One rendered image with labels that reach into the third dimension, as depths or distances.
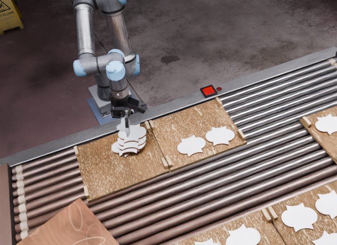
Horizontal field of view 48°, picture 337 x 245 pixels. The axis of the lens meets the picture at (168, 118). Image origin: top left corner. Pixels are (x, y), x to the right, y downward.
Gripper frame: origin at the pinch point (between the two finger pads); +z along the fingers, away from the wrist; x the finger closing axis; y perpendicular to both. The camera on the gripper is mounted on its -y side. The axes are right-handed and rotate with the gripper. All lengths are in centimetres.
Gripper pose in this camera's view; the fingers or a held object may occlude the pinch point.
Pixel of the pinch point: (131, 125)
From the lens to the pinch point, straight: 178.7
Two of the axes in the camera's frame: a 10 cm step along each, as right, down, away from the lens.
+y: -10.0, 0.0, 0.9
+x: -0.6, 7.1, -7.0
